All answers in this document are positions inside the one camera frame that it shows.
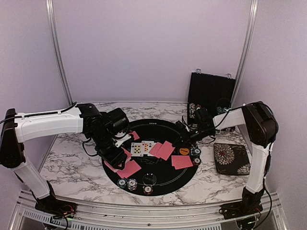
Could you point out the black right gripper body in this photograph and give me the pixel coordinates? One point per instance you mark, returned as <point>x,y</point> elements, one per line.
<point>189,138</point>

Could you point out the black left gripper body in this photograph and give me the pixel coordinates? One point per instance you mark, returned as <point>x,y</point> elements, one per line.
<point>104,149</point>

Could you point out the orange big blind button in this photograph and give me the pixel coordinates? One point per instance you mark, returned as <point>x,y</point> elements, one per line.
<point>184,151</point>

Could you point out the red playing card deck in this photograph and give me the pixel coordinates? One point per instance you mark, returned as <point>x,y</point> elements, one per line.
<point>121,165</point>

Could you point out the dealt red card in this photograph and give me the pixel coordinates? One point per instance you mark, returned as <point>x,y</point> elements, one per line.
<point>124,174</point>
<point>154,150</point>
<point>181,162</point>
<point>165,150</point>
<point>134,135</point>
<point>132,166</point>

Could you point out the red pip face-up card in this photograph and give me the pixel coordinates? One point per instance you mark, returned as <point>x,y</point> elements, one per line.
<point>145,147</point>

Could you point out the clear round dealer button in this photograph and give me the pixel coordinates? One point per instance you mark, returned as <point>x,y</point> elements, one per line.
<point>149,179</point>

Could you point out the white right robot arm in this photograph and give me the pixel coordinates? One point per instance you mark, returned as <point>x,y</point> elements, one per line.
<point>262,128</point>

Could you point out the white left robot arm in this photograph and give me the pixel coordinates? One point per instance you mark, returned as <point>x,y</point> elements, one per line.
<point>108,131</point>

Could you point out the round black poker mat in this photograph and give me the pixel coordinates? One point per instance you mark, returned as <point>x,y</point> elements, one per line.
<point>168,178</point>

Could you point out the green chips in case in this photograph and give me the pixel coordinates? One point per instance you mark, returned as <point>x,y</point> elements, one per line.
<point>221,110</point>

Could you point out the black floral rectangular tray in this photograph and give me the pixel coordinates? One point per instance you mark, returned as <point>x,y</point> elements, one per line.
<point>231,159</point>

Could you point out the black poker chip case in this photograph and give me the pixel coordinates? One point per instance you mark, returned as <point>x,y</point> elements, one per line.
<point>209,91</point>

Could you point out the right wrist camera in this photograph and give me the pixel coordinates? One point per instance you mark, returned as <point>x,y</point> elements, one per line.
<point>203,119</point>

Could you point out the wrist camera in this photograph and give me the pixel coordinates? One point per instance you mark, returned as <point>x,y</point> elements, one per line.
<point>117,121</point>
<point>203,119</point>

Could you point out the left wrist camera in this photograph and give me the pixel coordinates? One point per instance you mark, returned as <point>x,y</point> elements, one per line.
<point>117,121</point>

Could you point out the aluminium front rail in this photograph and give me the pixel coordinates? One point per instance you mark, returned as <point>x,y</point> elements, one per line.
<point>104,216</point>

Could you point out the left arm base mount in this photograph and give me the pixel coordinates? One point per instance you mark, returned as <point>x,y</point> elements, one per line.
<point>52,205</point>

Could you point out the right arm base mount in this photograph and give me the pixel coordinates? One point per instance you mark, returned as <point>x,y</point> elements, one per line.
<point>242,208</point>

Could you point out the right aluminium frame post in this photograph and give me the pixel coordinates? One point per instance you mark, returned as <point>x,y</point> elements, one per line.
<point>246,46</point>

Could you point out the aluminium frame post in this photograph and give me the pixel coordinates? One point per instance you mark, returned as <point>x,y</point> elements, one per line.
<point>246,46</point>
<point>56,47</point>

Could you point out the left aluminium frame post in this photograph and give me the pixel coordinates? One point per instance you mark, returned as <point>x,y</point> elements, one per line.
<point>56,47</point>

